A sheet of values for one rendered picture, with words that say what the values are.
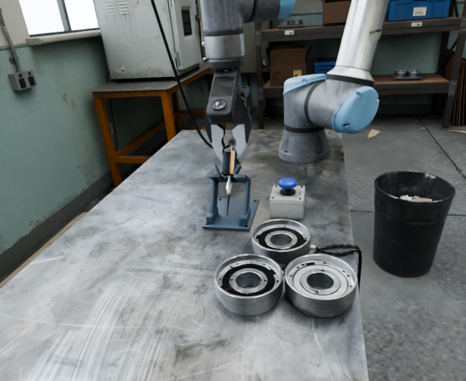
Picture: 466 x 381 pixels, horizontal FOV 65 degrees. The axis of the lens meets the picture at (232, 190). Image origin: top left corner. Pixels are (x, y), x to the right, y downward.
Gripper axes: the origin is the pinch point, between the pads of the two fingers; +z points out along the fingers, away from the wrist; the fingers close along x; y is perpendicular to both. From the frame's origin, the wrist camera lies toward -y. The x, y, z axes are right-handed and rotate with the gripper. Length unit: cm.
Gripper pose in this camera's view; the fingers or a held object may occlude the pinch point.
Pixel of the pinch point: (230, 159)
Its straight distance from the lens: 77.9
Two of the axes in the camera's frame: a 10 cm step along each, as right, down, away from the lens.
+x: -9.7, -0.3, 2.2
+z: 0.7, 9.0, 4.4
